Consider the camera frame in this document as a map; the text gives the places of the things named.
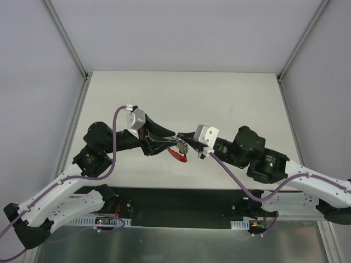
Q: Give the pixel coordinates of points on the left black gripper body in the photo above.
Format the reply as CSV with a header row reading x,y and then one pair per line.
x,y
145,136

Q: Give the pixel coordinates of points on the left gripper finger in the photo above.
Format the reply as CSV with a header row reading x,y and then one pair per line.
x,y
156,144
156,129

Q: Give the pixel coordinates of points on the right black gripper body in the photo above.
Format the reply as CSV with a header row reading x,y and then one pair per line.
x,y
200,146

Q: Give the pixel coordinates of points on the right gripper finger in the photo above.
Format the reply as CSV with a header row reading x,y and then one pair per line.
x,y
186,136
197,146

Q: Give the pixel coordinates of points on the red keyring tag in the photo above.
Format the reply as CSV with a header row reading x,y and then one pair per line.
x,y
178,156

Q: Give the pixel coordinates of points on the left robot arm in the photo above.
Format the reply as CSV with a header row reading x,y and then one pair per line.
x,y
35,219

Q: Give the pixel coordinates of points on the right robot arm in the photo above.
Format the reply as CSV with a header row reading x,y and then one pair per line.
x,y
298,187

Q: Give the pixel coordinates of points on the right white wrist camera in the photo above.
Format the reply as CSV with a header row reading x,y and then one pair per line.
x,y
206,135

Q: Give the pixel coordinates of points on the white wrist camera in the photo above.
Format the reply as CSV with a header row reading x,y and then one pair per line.
x,y
206,135
135,119

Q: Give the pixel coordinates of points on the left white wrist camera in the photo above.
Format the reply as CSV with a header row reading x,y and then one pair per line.
x,y
135,119

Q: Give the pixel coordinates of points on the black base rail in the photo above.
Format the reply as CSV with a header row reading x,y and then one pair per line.
x,y
184,208

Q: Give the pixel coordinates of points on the right cable duct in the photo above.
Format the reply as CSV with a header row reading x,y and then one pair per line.
x,y
246,224

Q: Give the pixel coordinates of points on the cable duct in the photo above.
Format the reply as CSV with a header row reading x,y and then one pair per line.
x,y
246,224
102,221

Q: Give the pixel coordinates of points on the right aluminium frame post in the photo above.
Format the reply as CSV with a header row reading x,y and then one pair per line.
x,y
303,38

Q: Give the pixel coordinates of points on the aluminium frame post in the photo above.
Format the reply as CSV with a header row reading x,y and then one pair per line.
x,y
53,15
303,38

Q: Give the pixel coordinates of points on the left cable duct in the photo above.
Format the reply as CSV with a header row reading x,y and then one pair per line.
x,y
102,221

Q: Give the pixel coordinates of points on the left aluminium frame post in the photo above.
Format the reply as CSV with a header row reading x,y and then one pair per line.
x,y
53,15

